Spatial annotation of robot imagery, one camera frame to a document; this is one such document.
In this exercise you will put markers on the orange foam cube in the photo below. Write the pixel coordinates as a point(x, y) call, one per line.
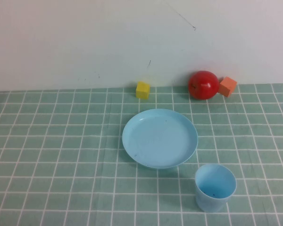
point(227, 86)

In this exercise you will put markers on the yellow foam cube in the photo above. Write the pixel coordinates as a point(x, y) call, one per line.
point(142, 90)

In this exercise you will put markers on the light blue plastic cup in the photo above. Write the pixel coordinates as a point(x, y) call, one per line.
point(214, 188)

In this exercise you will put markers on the green checkered tablecloth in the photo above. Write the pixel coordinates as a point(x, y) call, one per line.
point(61, 164)

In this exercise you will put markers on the red apple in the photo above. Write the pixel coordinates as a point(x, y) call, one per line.
point(204, 85)

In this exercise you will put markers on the light blue plastic plate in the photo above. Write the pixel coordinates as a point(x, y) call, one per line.
point(159, 139)

